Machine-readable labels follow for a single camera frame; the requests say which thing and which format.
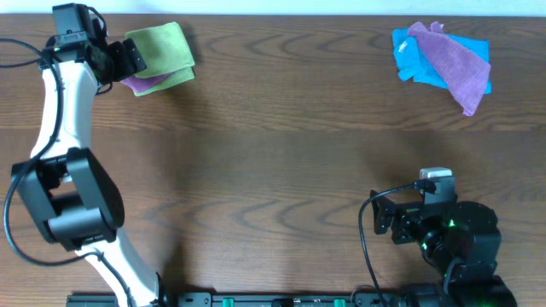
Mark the green microfiber cloth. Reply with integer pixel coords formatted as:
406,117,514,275
125,22,195,78

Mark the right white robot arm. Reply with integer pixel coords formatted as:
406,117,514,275
370,189,517,307

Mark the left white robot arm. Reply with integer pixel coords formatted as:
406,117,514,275
8,3,177,306

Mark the folded green cloth under purple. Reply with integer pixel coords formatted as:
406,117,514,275
153,67,195,93

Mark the purple cloth on blue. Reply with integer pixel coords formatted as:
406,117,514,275
408,21,491,116

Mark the right black camera cable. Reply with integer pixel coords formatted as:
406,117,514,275
357,182,427,307

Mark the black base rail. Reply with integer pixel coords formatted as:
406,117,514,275
66,283,520,307

